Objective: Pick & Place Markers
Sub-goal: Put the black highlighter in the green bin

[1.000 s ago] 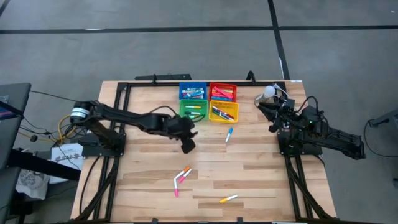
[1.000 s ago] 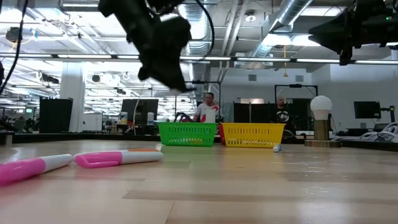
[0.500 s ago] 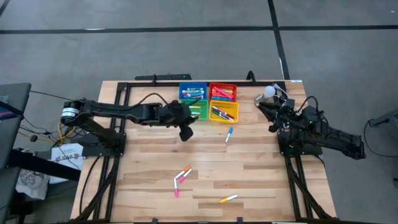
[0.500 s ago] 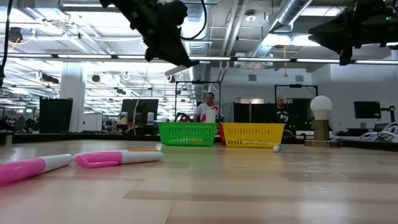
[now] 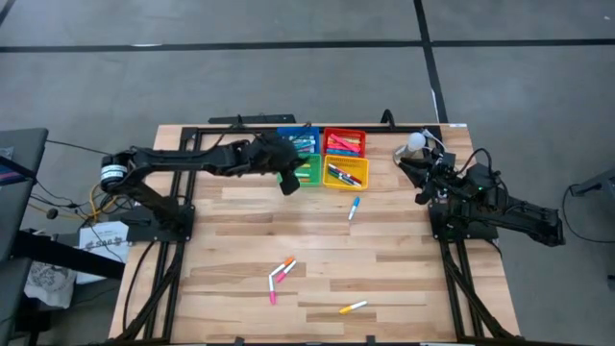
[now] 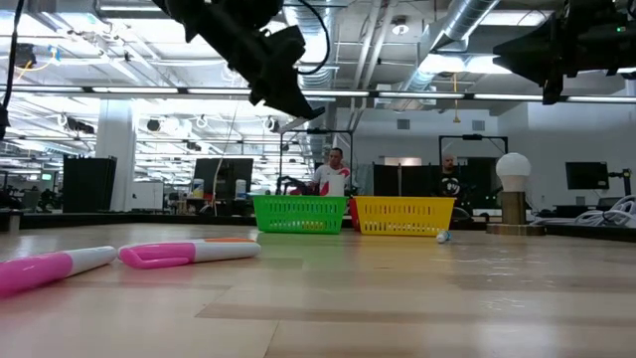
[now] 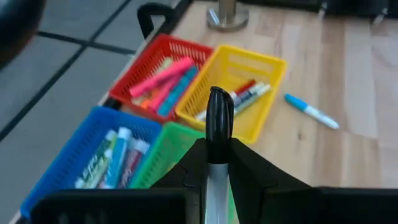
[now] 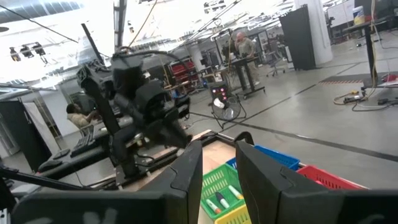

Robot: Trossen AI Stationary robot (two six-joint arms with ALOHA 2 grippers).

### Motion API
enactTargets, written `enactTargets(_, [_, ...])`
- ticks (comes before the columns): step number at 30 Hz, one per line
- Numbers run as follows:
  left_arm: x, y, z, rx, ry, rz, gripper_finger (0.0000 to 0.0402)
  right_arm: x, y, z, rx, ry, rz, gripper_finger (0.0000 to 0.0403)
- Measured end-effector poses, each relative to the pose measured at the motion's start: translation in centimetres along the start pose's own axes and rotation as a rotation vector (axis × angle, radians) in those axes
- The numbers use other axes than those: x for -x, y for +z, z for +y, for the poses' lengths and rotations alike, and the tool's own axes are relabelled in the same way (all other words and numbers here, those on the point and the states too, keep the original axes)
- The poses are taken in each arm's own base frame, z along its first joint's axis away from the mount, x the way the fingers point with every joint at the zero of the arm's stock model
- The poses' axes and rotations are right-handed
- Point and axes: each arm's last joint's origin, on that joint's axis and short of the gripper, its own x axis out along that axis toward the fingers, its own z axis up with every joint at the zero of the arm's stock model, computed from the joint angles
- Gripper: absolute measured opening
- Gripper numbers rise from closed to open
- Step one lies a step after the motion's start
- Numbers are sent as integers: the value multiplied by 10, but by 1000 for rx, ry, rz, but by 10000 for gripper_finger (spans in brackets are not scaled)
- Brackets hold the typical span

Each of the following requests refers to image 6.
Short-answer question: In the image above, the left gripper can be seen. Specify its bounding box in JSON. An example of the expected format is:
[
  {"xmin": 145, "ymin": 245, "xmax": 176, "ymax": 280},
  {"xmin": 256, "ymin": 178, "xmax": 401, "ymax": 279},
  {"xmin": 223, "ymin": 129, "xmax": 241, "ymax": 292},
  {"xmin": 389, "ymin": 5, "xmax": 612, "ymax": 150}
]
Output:
[{"xmin": 153, "ymin": 0, "xmax": 327, "ymax": 121}]

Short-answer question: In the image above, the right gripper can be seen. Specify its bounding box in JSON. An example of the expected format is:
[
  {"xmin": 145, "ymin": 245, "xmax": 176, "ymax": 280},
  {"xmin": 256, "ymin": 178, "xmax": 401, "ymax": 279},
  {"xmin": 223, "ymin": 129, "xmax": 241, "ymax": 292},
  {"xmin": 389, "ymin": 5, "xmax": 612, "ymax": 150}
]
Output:
[{"xmin": 492, "ymin": 0, "xmax": 636, "ymax": 106}]

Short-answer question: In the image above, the pink cap white marker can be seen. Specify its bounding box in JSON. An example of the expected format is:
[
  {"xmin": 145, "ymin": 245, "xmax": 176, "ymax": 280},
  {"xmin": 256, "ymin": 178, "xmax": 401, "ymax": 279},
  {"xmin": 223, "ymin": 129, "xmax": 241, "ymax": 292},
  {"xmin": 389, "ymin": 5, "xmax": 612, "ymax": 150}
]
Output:
[{"xmin": 117, "ymin": 238, "xmax": 262, "ymax": 270}]

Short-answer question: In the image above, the pink thin marker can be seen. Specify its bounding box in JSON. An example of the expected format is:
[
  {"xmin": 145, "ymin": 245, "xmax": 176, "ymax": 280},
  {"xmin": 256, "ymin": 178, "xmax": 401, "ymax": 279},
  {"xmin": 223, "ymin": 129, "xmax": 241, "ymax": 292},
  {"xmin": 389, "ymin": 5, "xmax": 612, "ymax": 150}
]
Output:
[{"xmin": 0, "ymin": 246, "xmax": 118, "ymax": 299}]

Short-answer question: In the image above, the black monitor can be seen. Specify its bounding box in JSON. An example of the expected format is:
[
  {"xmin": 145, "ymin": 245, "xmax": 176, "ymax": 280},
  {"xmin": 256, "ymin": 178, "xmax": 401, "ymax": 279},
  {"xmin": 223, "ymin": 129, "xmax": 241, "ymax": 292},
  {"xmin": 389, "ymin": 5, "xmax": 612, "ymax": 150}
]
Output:
[
  {"xmin": 193, "ymin": 157, "xmax": 255, "ymax": 201},
  {"xmin": 563, "ymin": 160, "xmax": 610, "ymax": 191}
]

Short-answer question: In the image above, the white bulb lamp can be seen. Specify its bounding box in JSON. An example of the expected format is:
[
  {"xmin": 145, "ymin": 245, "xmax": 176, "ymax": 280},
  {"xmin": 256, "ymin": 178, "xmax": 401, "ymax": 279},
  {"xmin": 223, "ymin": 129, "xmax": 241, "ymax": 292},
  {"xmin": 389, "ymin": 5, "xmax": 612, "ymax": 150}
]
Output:
[{"xmin": 485, "ymin": 151, "xmax": 547, "ymax": 237}]

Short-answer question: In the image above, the green plastic basket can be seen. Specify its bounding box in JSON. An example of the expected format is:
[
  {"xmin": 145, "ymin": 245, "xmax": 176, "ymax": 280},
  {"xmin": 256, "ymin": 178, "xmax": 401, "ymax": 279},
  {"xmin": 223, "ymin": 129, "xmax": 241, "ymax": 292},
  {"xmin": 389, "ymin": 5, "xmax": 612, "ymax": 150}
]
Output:
[{"xmin": 251, "ymin": 194, "xmax": 349, "ymax": 235}]

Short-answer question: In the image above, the long ceiling light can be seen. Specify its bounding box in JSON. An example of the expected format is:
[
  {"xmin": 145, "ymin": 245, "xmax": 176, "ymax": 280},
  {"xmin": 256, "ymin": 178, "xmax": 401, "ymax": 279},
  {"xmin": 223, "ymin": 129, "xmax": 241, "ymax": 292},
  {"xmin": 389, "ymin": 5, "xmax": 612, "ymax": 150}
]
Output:
[
  {"xmin": 377, "ymin": 90, "xmax": 636, "ymax": 103},
  {"xmin": 0, "ymin": 85, "xmax": 372, "ymax": 100}
]

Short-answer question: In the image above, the black partition panel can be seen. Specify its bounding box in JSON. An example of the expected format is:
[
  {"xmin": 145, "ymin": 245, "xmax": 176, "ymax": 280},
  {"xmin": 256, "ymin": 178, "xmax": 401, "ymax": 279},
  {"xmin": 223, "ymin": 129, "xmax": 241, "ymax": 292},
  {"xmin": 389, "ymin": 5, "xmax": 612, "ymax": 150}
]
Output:
[
  {"xmin": 62, "ymin": 155, "xmax": 119, "ymax": 214},
  {"xmin": 372, "ymin": 162, "xmax": 461, "ymax": 197}
]

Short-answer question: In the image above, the yellow plastic basket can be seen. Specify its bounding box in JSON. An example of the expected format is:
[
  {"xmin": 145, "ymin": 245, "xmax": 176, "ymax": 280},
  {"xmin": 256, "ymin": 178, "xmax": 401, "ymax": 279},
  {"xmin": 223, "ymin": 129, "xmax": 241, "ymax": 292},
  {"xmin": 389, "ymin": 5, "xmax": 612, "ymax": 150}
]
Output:
[{"xmin": 353, "ymin": 196, "xmax": 457, "ymax": 237}]

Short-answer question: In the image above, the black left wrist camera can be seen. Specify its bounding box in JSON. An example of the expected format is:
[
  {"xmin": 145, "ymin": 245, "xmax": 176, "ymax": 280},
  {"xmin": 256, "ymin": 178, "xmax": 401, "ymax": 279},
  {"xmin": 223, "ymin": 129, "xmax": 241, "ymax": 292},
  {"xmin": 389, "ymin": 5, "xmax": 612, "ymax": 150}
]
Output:
[{"xmin": 265, "ymin": 24, "xmax": 308, "ymax": 76}]

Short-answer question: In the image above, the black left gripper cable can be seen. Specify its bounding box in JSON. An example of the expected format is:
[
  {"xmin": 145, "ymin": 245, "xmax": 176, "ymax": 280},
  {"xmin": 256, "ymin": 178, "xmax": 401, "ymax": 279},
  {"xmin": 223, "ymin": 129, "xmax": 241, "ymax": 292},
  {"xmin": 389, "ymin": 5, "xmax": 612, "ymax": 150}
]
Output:
[{"xmin": 295, "ymin": 0, "xmax": 333, "ymax": 77}]

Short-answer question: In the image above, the silver ventilation duct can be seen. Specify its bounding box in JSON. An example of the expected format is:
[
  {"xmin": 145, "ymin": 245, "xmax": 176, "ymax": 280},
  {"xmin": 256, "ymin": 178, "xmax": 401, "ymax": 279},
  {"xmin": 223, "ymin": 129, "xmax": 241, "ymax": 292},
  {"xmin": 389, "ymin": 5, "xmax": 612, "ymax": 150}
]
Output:
[
  {"xmin": 436, "ymin": 0, "xmax": 501, "ymax": 42},
  {"xmin": 282, "ymin": 0, "xmax": 349, "ymax": 155}
]

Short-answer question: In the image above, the yellow hanging cord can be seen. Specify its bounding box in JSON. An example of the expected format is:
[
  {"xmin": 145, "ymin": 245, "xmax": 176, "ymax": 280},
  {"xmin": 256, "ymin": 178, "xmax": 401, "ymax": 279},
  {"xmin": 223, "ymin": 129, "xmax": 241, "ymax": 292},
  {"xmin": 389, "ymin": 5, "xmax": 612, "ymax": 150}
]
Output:
[{"xmin": 450, "ymin": 73, "xmax": 462, "ymax": 124}]

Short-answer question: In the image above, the white cable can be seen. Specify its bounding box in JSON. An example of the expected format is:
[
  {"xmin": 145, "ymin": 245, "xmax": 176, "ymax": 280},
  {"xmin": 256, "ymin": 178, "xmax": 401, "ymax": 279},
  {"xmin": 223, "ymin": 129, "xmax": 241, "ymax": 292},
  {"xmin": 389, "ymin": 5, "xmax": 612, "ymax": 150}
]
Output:
[{"xmin": 530, "ymin": 193, "xmax": 636, "ymax": 229}]

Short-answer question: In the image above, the black ceiling camera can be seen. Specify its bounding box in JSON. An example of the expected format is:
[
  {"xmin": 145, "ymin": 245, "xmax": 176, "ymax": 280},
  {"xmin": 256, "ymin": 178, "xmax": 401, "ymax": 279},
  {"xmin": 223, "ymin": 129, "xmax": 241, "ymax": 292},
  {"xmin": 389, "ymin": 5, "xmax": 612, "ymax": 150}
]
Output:
[{"xmin": 13, "ymin": 43, "xmax": 37, "ymax": 69}]

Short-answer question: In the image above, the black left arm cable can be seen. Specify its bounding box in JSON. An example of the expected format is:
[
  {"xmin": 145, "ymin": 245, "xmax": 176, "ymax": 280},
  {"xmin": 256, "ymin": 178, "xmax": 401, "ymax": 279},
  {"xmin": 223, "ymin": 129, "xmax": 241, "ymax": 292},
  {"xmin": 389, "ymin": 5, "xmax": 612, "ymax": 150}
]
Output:
[{"xmin": 0, "ymin": 0, "xmax": 26, "ymax": 143}]

